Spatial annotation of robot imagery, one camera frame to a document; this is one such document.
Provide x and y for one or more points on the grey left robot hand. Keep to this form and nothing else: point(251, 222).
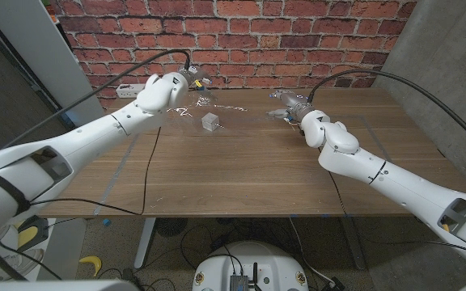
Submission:
point(194, 78)

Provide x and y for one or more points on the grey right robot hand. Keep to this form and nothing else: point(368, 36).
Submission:
point(293, 103)

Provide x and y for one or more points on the white cube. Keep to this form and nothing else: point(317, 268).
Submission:
point(210, 122)

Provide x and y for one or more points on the clear cellophane sheet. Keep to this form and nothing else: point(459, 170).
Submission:
point(233, 107)

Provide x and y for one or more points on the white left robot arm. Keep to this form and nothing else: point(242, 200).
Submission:
point(75, 149)

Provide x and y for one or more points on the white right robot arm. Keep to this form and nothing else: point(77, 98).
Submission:
point(399, 182)

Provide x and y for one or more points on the red brick print backdrop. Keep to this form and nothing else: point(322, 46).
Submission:
point(233, 40)

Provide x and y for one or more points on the white power strip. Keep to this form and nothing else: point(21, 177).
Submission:
point(128, 91)

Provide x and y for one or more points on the grey table leg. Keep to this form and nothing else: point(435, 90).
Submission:
point(354, 246)

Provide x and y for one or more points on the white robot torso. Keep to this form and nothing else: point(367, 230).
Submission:
point(257, 258)

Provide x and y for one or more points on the small blue floor object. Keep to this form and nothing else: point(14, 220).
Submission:
point(107, 222)

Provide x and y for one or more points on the white table leg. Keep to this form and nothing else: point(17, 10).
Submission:
point(144, 242)

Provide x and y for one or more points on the black antenna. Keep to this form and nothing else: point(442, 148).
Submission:
point(255, 277)

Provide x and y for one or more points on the black power adapter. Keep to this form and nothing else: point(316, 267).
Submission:
point(333, 284)

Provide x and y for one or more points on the small grey electronics box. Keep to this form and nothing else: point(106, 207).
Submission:
point(239, 283)

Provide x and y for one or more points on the yellow banana toy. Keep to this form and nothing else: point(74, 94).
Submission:
point(91, 263)

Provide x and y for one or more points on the white wall panel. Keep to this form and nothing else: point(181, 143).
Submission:
point(35, 48)

